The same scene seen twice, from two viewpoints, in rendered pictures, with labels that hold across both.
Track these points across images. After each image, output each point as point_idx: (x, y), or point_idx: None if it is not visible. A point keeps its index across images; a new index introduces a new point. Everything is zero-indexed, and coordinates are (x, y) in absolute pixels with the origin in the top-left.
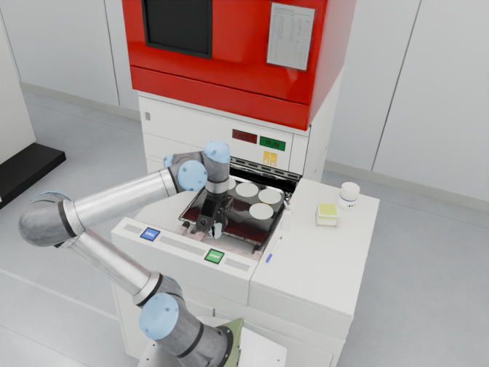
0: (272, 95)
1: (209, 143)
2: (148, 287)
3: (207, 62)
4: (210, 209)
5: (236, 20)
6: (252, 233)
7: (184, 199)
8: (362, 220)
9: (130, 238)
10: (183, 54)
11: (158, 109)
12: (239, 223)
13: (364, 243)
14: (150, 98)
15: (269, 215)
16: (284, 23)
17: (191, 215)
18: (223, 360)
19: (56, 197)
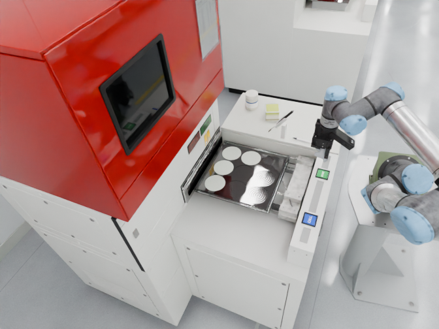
0: (209, 82)
1: (336, 93)
2: (396, 188)
3: (173, 106)
4: (342, 134)
5: (181, 40)
6: (277, 162)
7: (222, 223)
8: (266, 101)
9: (317, 234)
10: (157, 123)
11: (141, 211)
12: (268, 170)
13: (289, 102)
14: None
15: (255, 153)
16: (204, 14)
17: (263, 203)
18: (411, 160)
19: (423, 198)
